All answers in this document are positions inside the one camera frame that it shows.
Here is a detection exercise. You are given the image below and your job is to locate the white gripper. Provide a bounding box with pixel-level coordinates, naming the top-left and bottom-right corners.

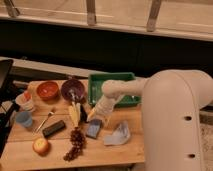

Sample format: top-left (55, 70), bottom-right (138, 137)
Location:
top-left (87, 96), bottom-right (116, 121)

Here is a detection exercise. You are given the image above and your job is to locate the blue sponge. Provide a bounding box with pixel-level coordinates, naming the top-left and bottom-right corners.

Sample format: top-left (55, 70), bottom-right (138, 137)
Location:
top-left (86, 119), bottom-right (102, 139)

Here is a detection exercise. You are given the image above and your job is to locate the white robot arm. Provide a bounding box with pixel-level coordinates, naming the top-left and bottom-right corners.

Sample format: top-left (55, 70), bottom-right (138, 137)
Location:
top-left (89, 70), bottom-right (213, 171)

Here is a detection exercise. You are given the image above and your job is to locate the purple bowl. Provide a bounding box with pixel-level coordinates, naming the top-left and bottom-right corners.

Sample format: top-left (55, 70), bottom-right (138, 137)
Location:
top-left (61, 79), bottom-right (85, 102)

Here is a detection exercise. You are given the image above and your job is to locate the red bowl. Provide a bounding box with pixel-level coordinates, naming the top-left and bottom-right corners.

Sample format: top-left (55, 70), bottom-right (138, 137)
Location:
top-left (36, 81), bottom-right (59, 101)

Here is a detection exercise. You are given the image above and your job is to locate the yellow corn cob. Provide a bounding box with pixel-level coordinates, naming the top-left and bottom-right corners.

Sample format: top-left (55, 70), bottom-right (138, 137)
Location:
top-left (68, 103), bottom-right (80, 127)

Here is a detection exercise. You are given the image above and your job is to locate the bunch of dark grapes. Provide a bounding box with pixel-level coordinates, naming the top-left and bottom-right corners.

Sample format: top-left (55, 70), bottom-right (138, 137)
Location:
top-left (63, 127), bottom-right (86, 161)

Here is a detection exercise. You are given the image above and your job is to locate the green plastic tray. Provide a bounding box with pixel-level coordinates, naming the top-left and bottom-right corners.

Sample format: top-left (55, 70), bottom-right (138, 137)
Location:
top-left (88, 72), bottom-right (141, 107)

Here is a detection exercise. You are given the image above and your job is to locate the black rectangular block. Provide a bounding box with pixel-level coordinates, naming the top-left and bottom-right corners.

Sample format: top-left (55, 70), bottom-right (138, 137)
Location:
top-left (42, 120), bottom-right (66, 138)

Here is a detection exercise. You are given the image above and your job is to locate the light blue cloth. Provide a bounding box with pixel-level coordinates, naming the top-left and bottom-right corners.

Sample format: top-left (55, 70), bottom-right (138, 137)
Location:
top-left (103, 121), bottom-right (131, 146)

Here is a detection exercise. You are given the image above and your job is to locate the wooden table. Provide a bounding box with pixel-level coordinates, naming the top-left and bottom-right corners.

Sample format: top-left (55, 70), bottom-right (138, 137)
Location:
top-left (0, 81), bottom-right (144, 171)

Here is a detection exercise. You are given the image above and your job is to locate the red yellow apple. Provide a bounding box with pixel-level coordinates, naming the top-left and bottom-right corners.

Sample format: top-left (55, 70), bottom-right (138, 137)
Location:
top-left (32, 138), bottom-right (50, 155)

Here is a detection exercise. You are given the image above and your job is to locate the white cup with red item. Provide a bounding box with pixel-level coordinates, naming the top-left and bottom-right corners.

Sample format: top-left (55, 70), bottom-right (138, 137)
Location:
top-left (15, 91), bottom-right (35, 112)

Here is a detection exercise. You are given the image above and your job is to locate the blue plastic cup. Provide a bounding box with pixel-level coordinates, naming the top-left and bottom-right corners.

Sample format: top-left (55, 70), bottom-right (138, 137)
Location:
top-left (15, 111), bottom-right (33, 128)

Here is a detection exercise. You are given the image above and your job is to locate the black device at left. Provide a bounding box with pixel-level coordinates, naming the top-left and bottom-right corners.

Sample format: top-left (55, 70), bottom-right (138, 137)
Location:
top-left (0, 59), bottom-right (18, 157)

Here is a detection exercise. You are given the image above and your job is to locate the black handled utensil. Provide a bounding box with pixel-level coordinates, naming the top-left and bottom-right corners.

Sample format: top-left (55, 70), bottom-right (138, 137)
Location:
top-left (77, 98), bottom-right (88, 123)

